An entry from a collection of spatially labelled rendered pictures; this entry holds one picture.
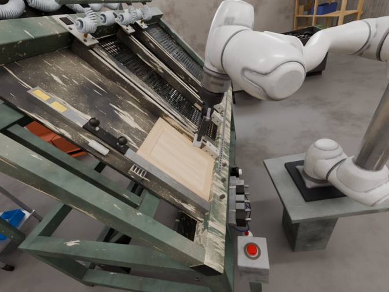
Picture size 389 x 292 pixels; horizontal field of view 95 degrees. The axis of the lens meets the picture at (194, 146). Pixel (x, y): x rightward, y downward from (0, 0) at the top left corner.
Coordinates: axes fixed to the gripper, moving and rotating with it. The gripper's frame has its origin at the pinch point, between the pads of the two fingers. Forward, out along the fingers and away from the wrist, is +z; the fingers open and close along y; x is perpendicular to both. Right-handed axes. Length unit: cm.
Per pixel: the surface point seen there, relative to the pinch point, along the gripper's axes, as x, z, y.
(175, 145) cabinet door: -7.3, 31.5, -30.7
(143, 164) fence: -20.9, 24.4, -4.4
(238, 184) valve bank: 40, 50, -24
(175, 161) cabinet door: -5.8, 33.5, -19.3
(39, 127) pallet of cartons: -290, 239, -249
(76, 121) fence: -50, 9, -8
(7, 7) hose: -112, -13, -68
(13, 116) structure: -69, 8, -3
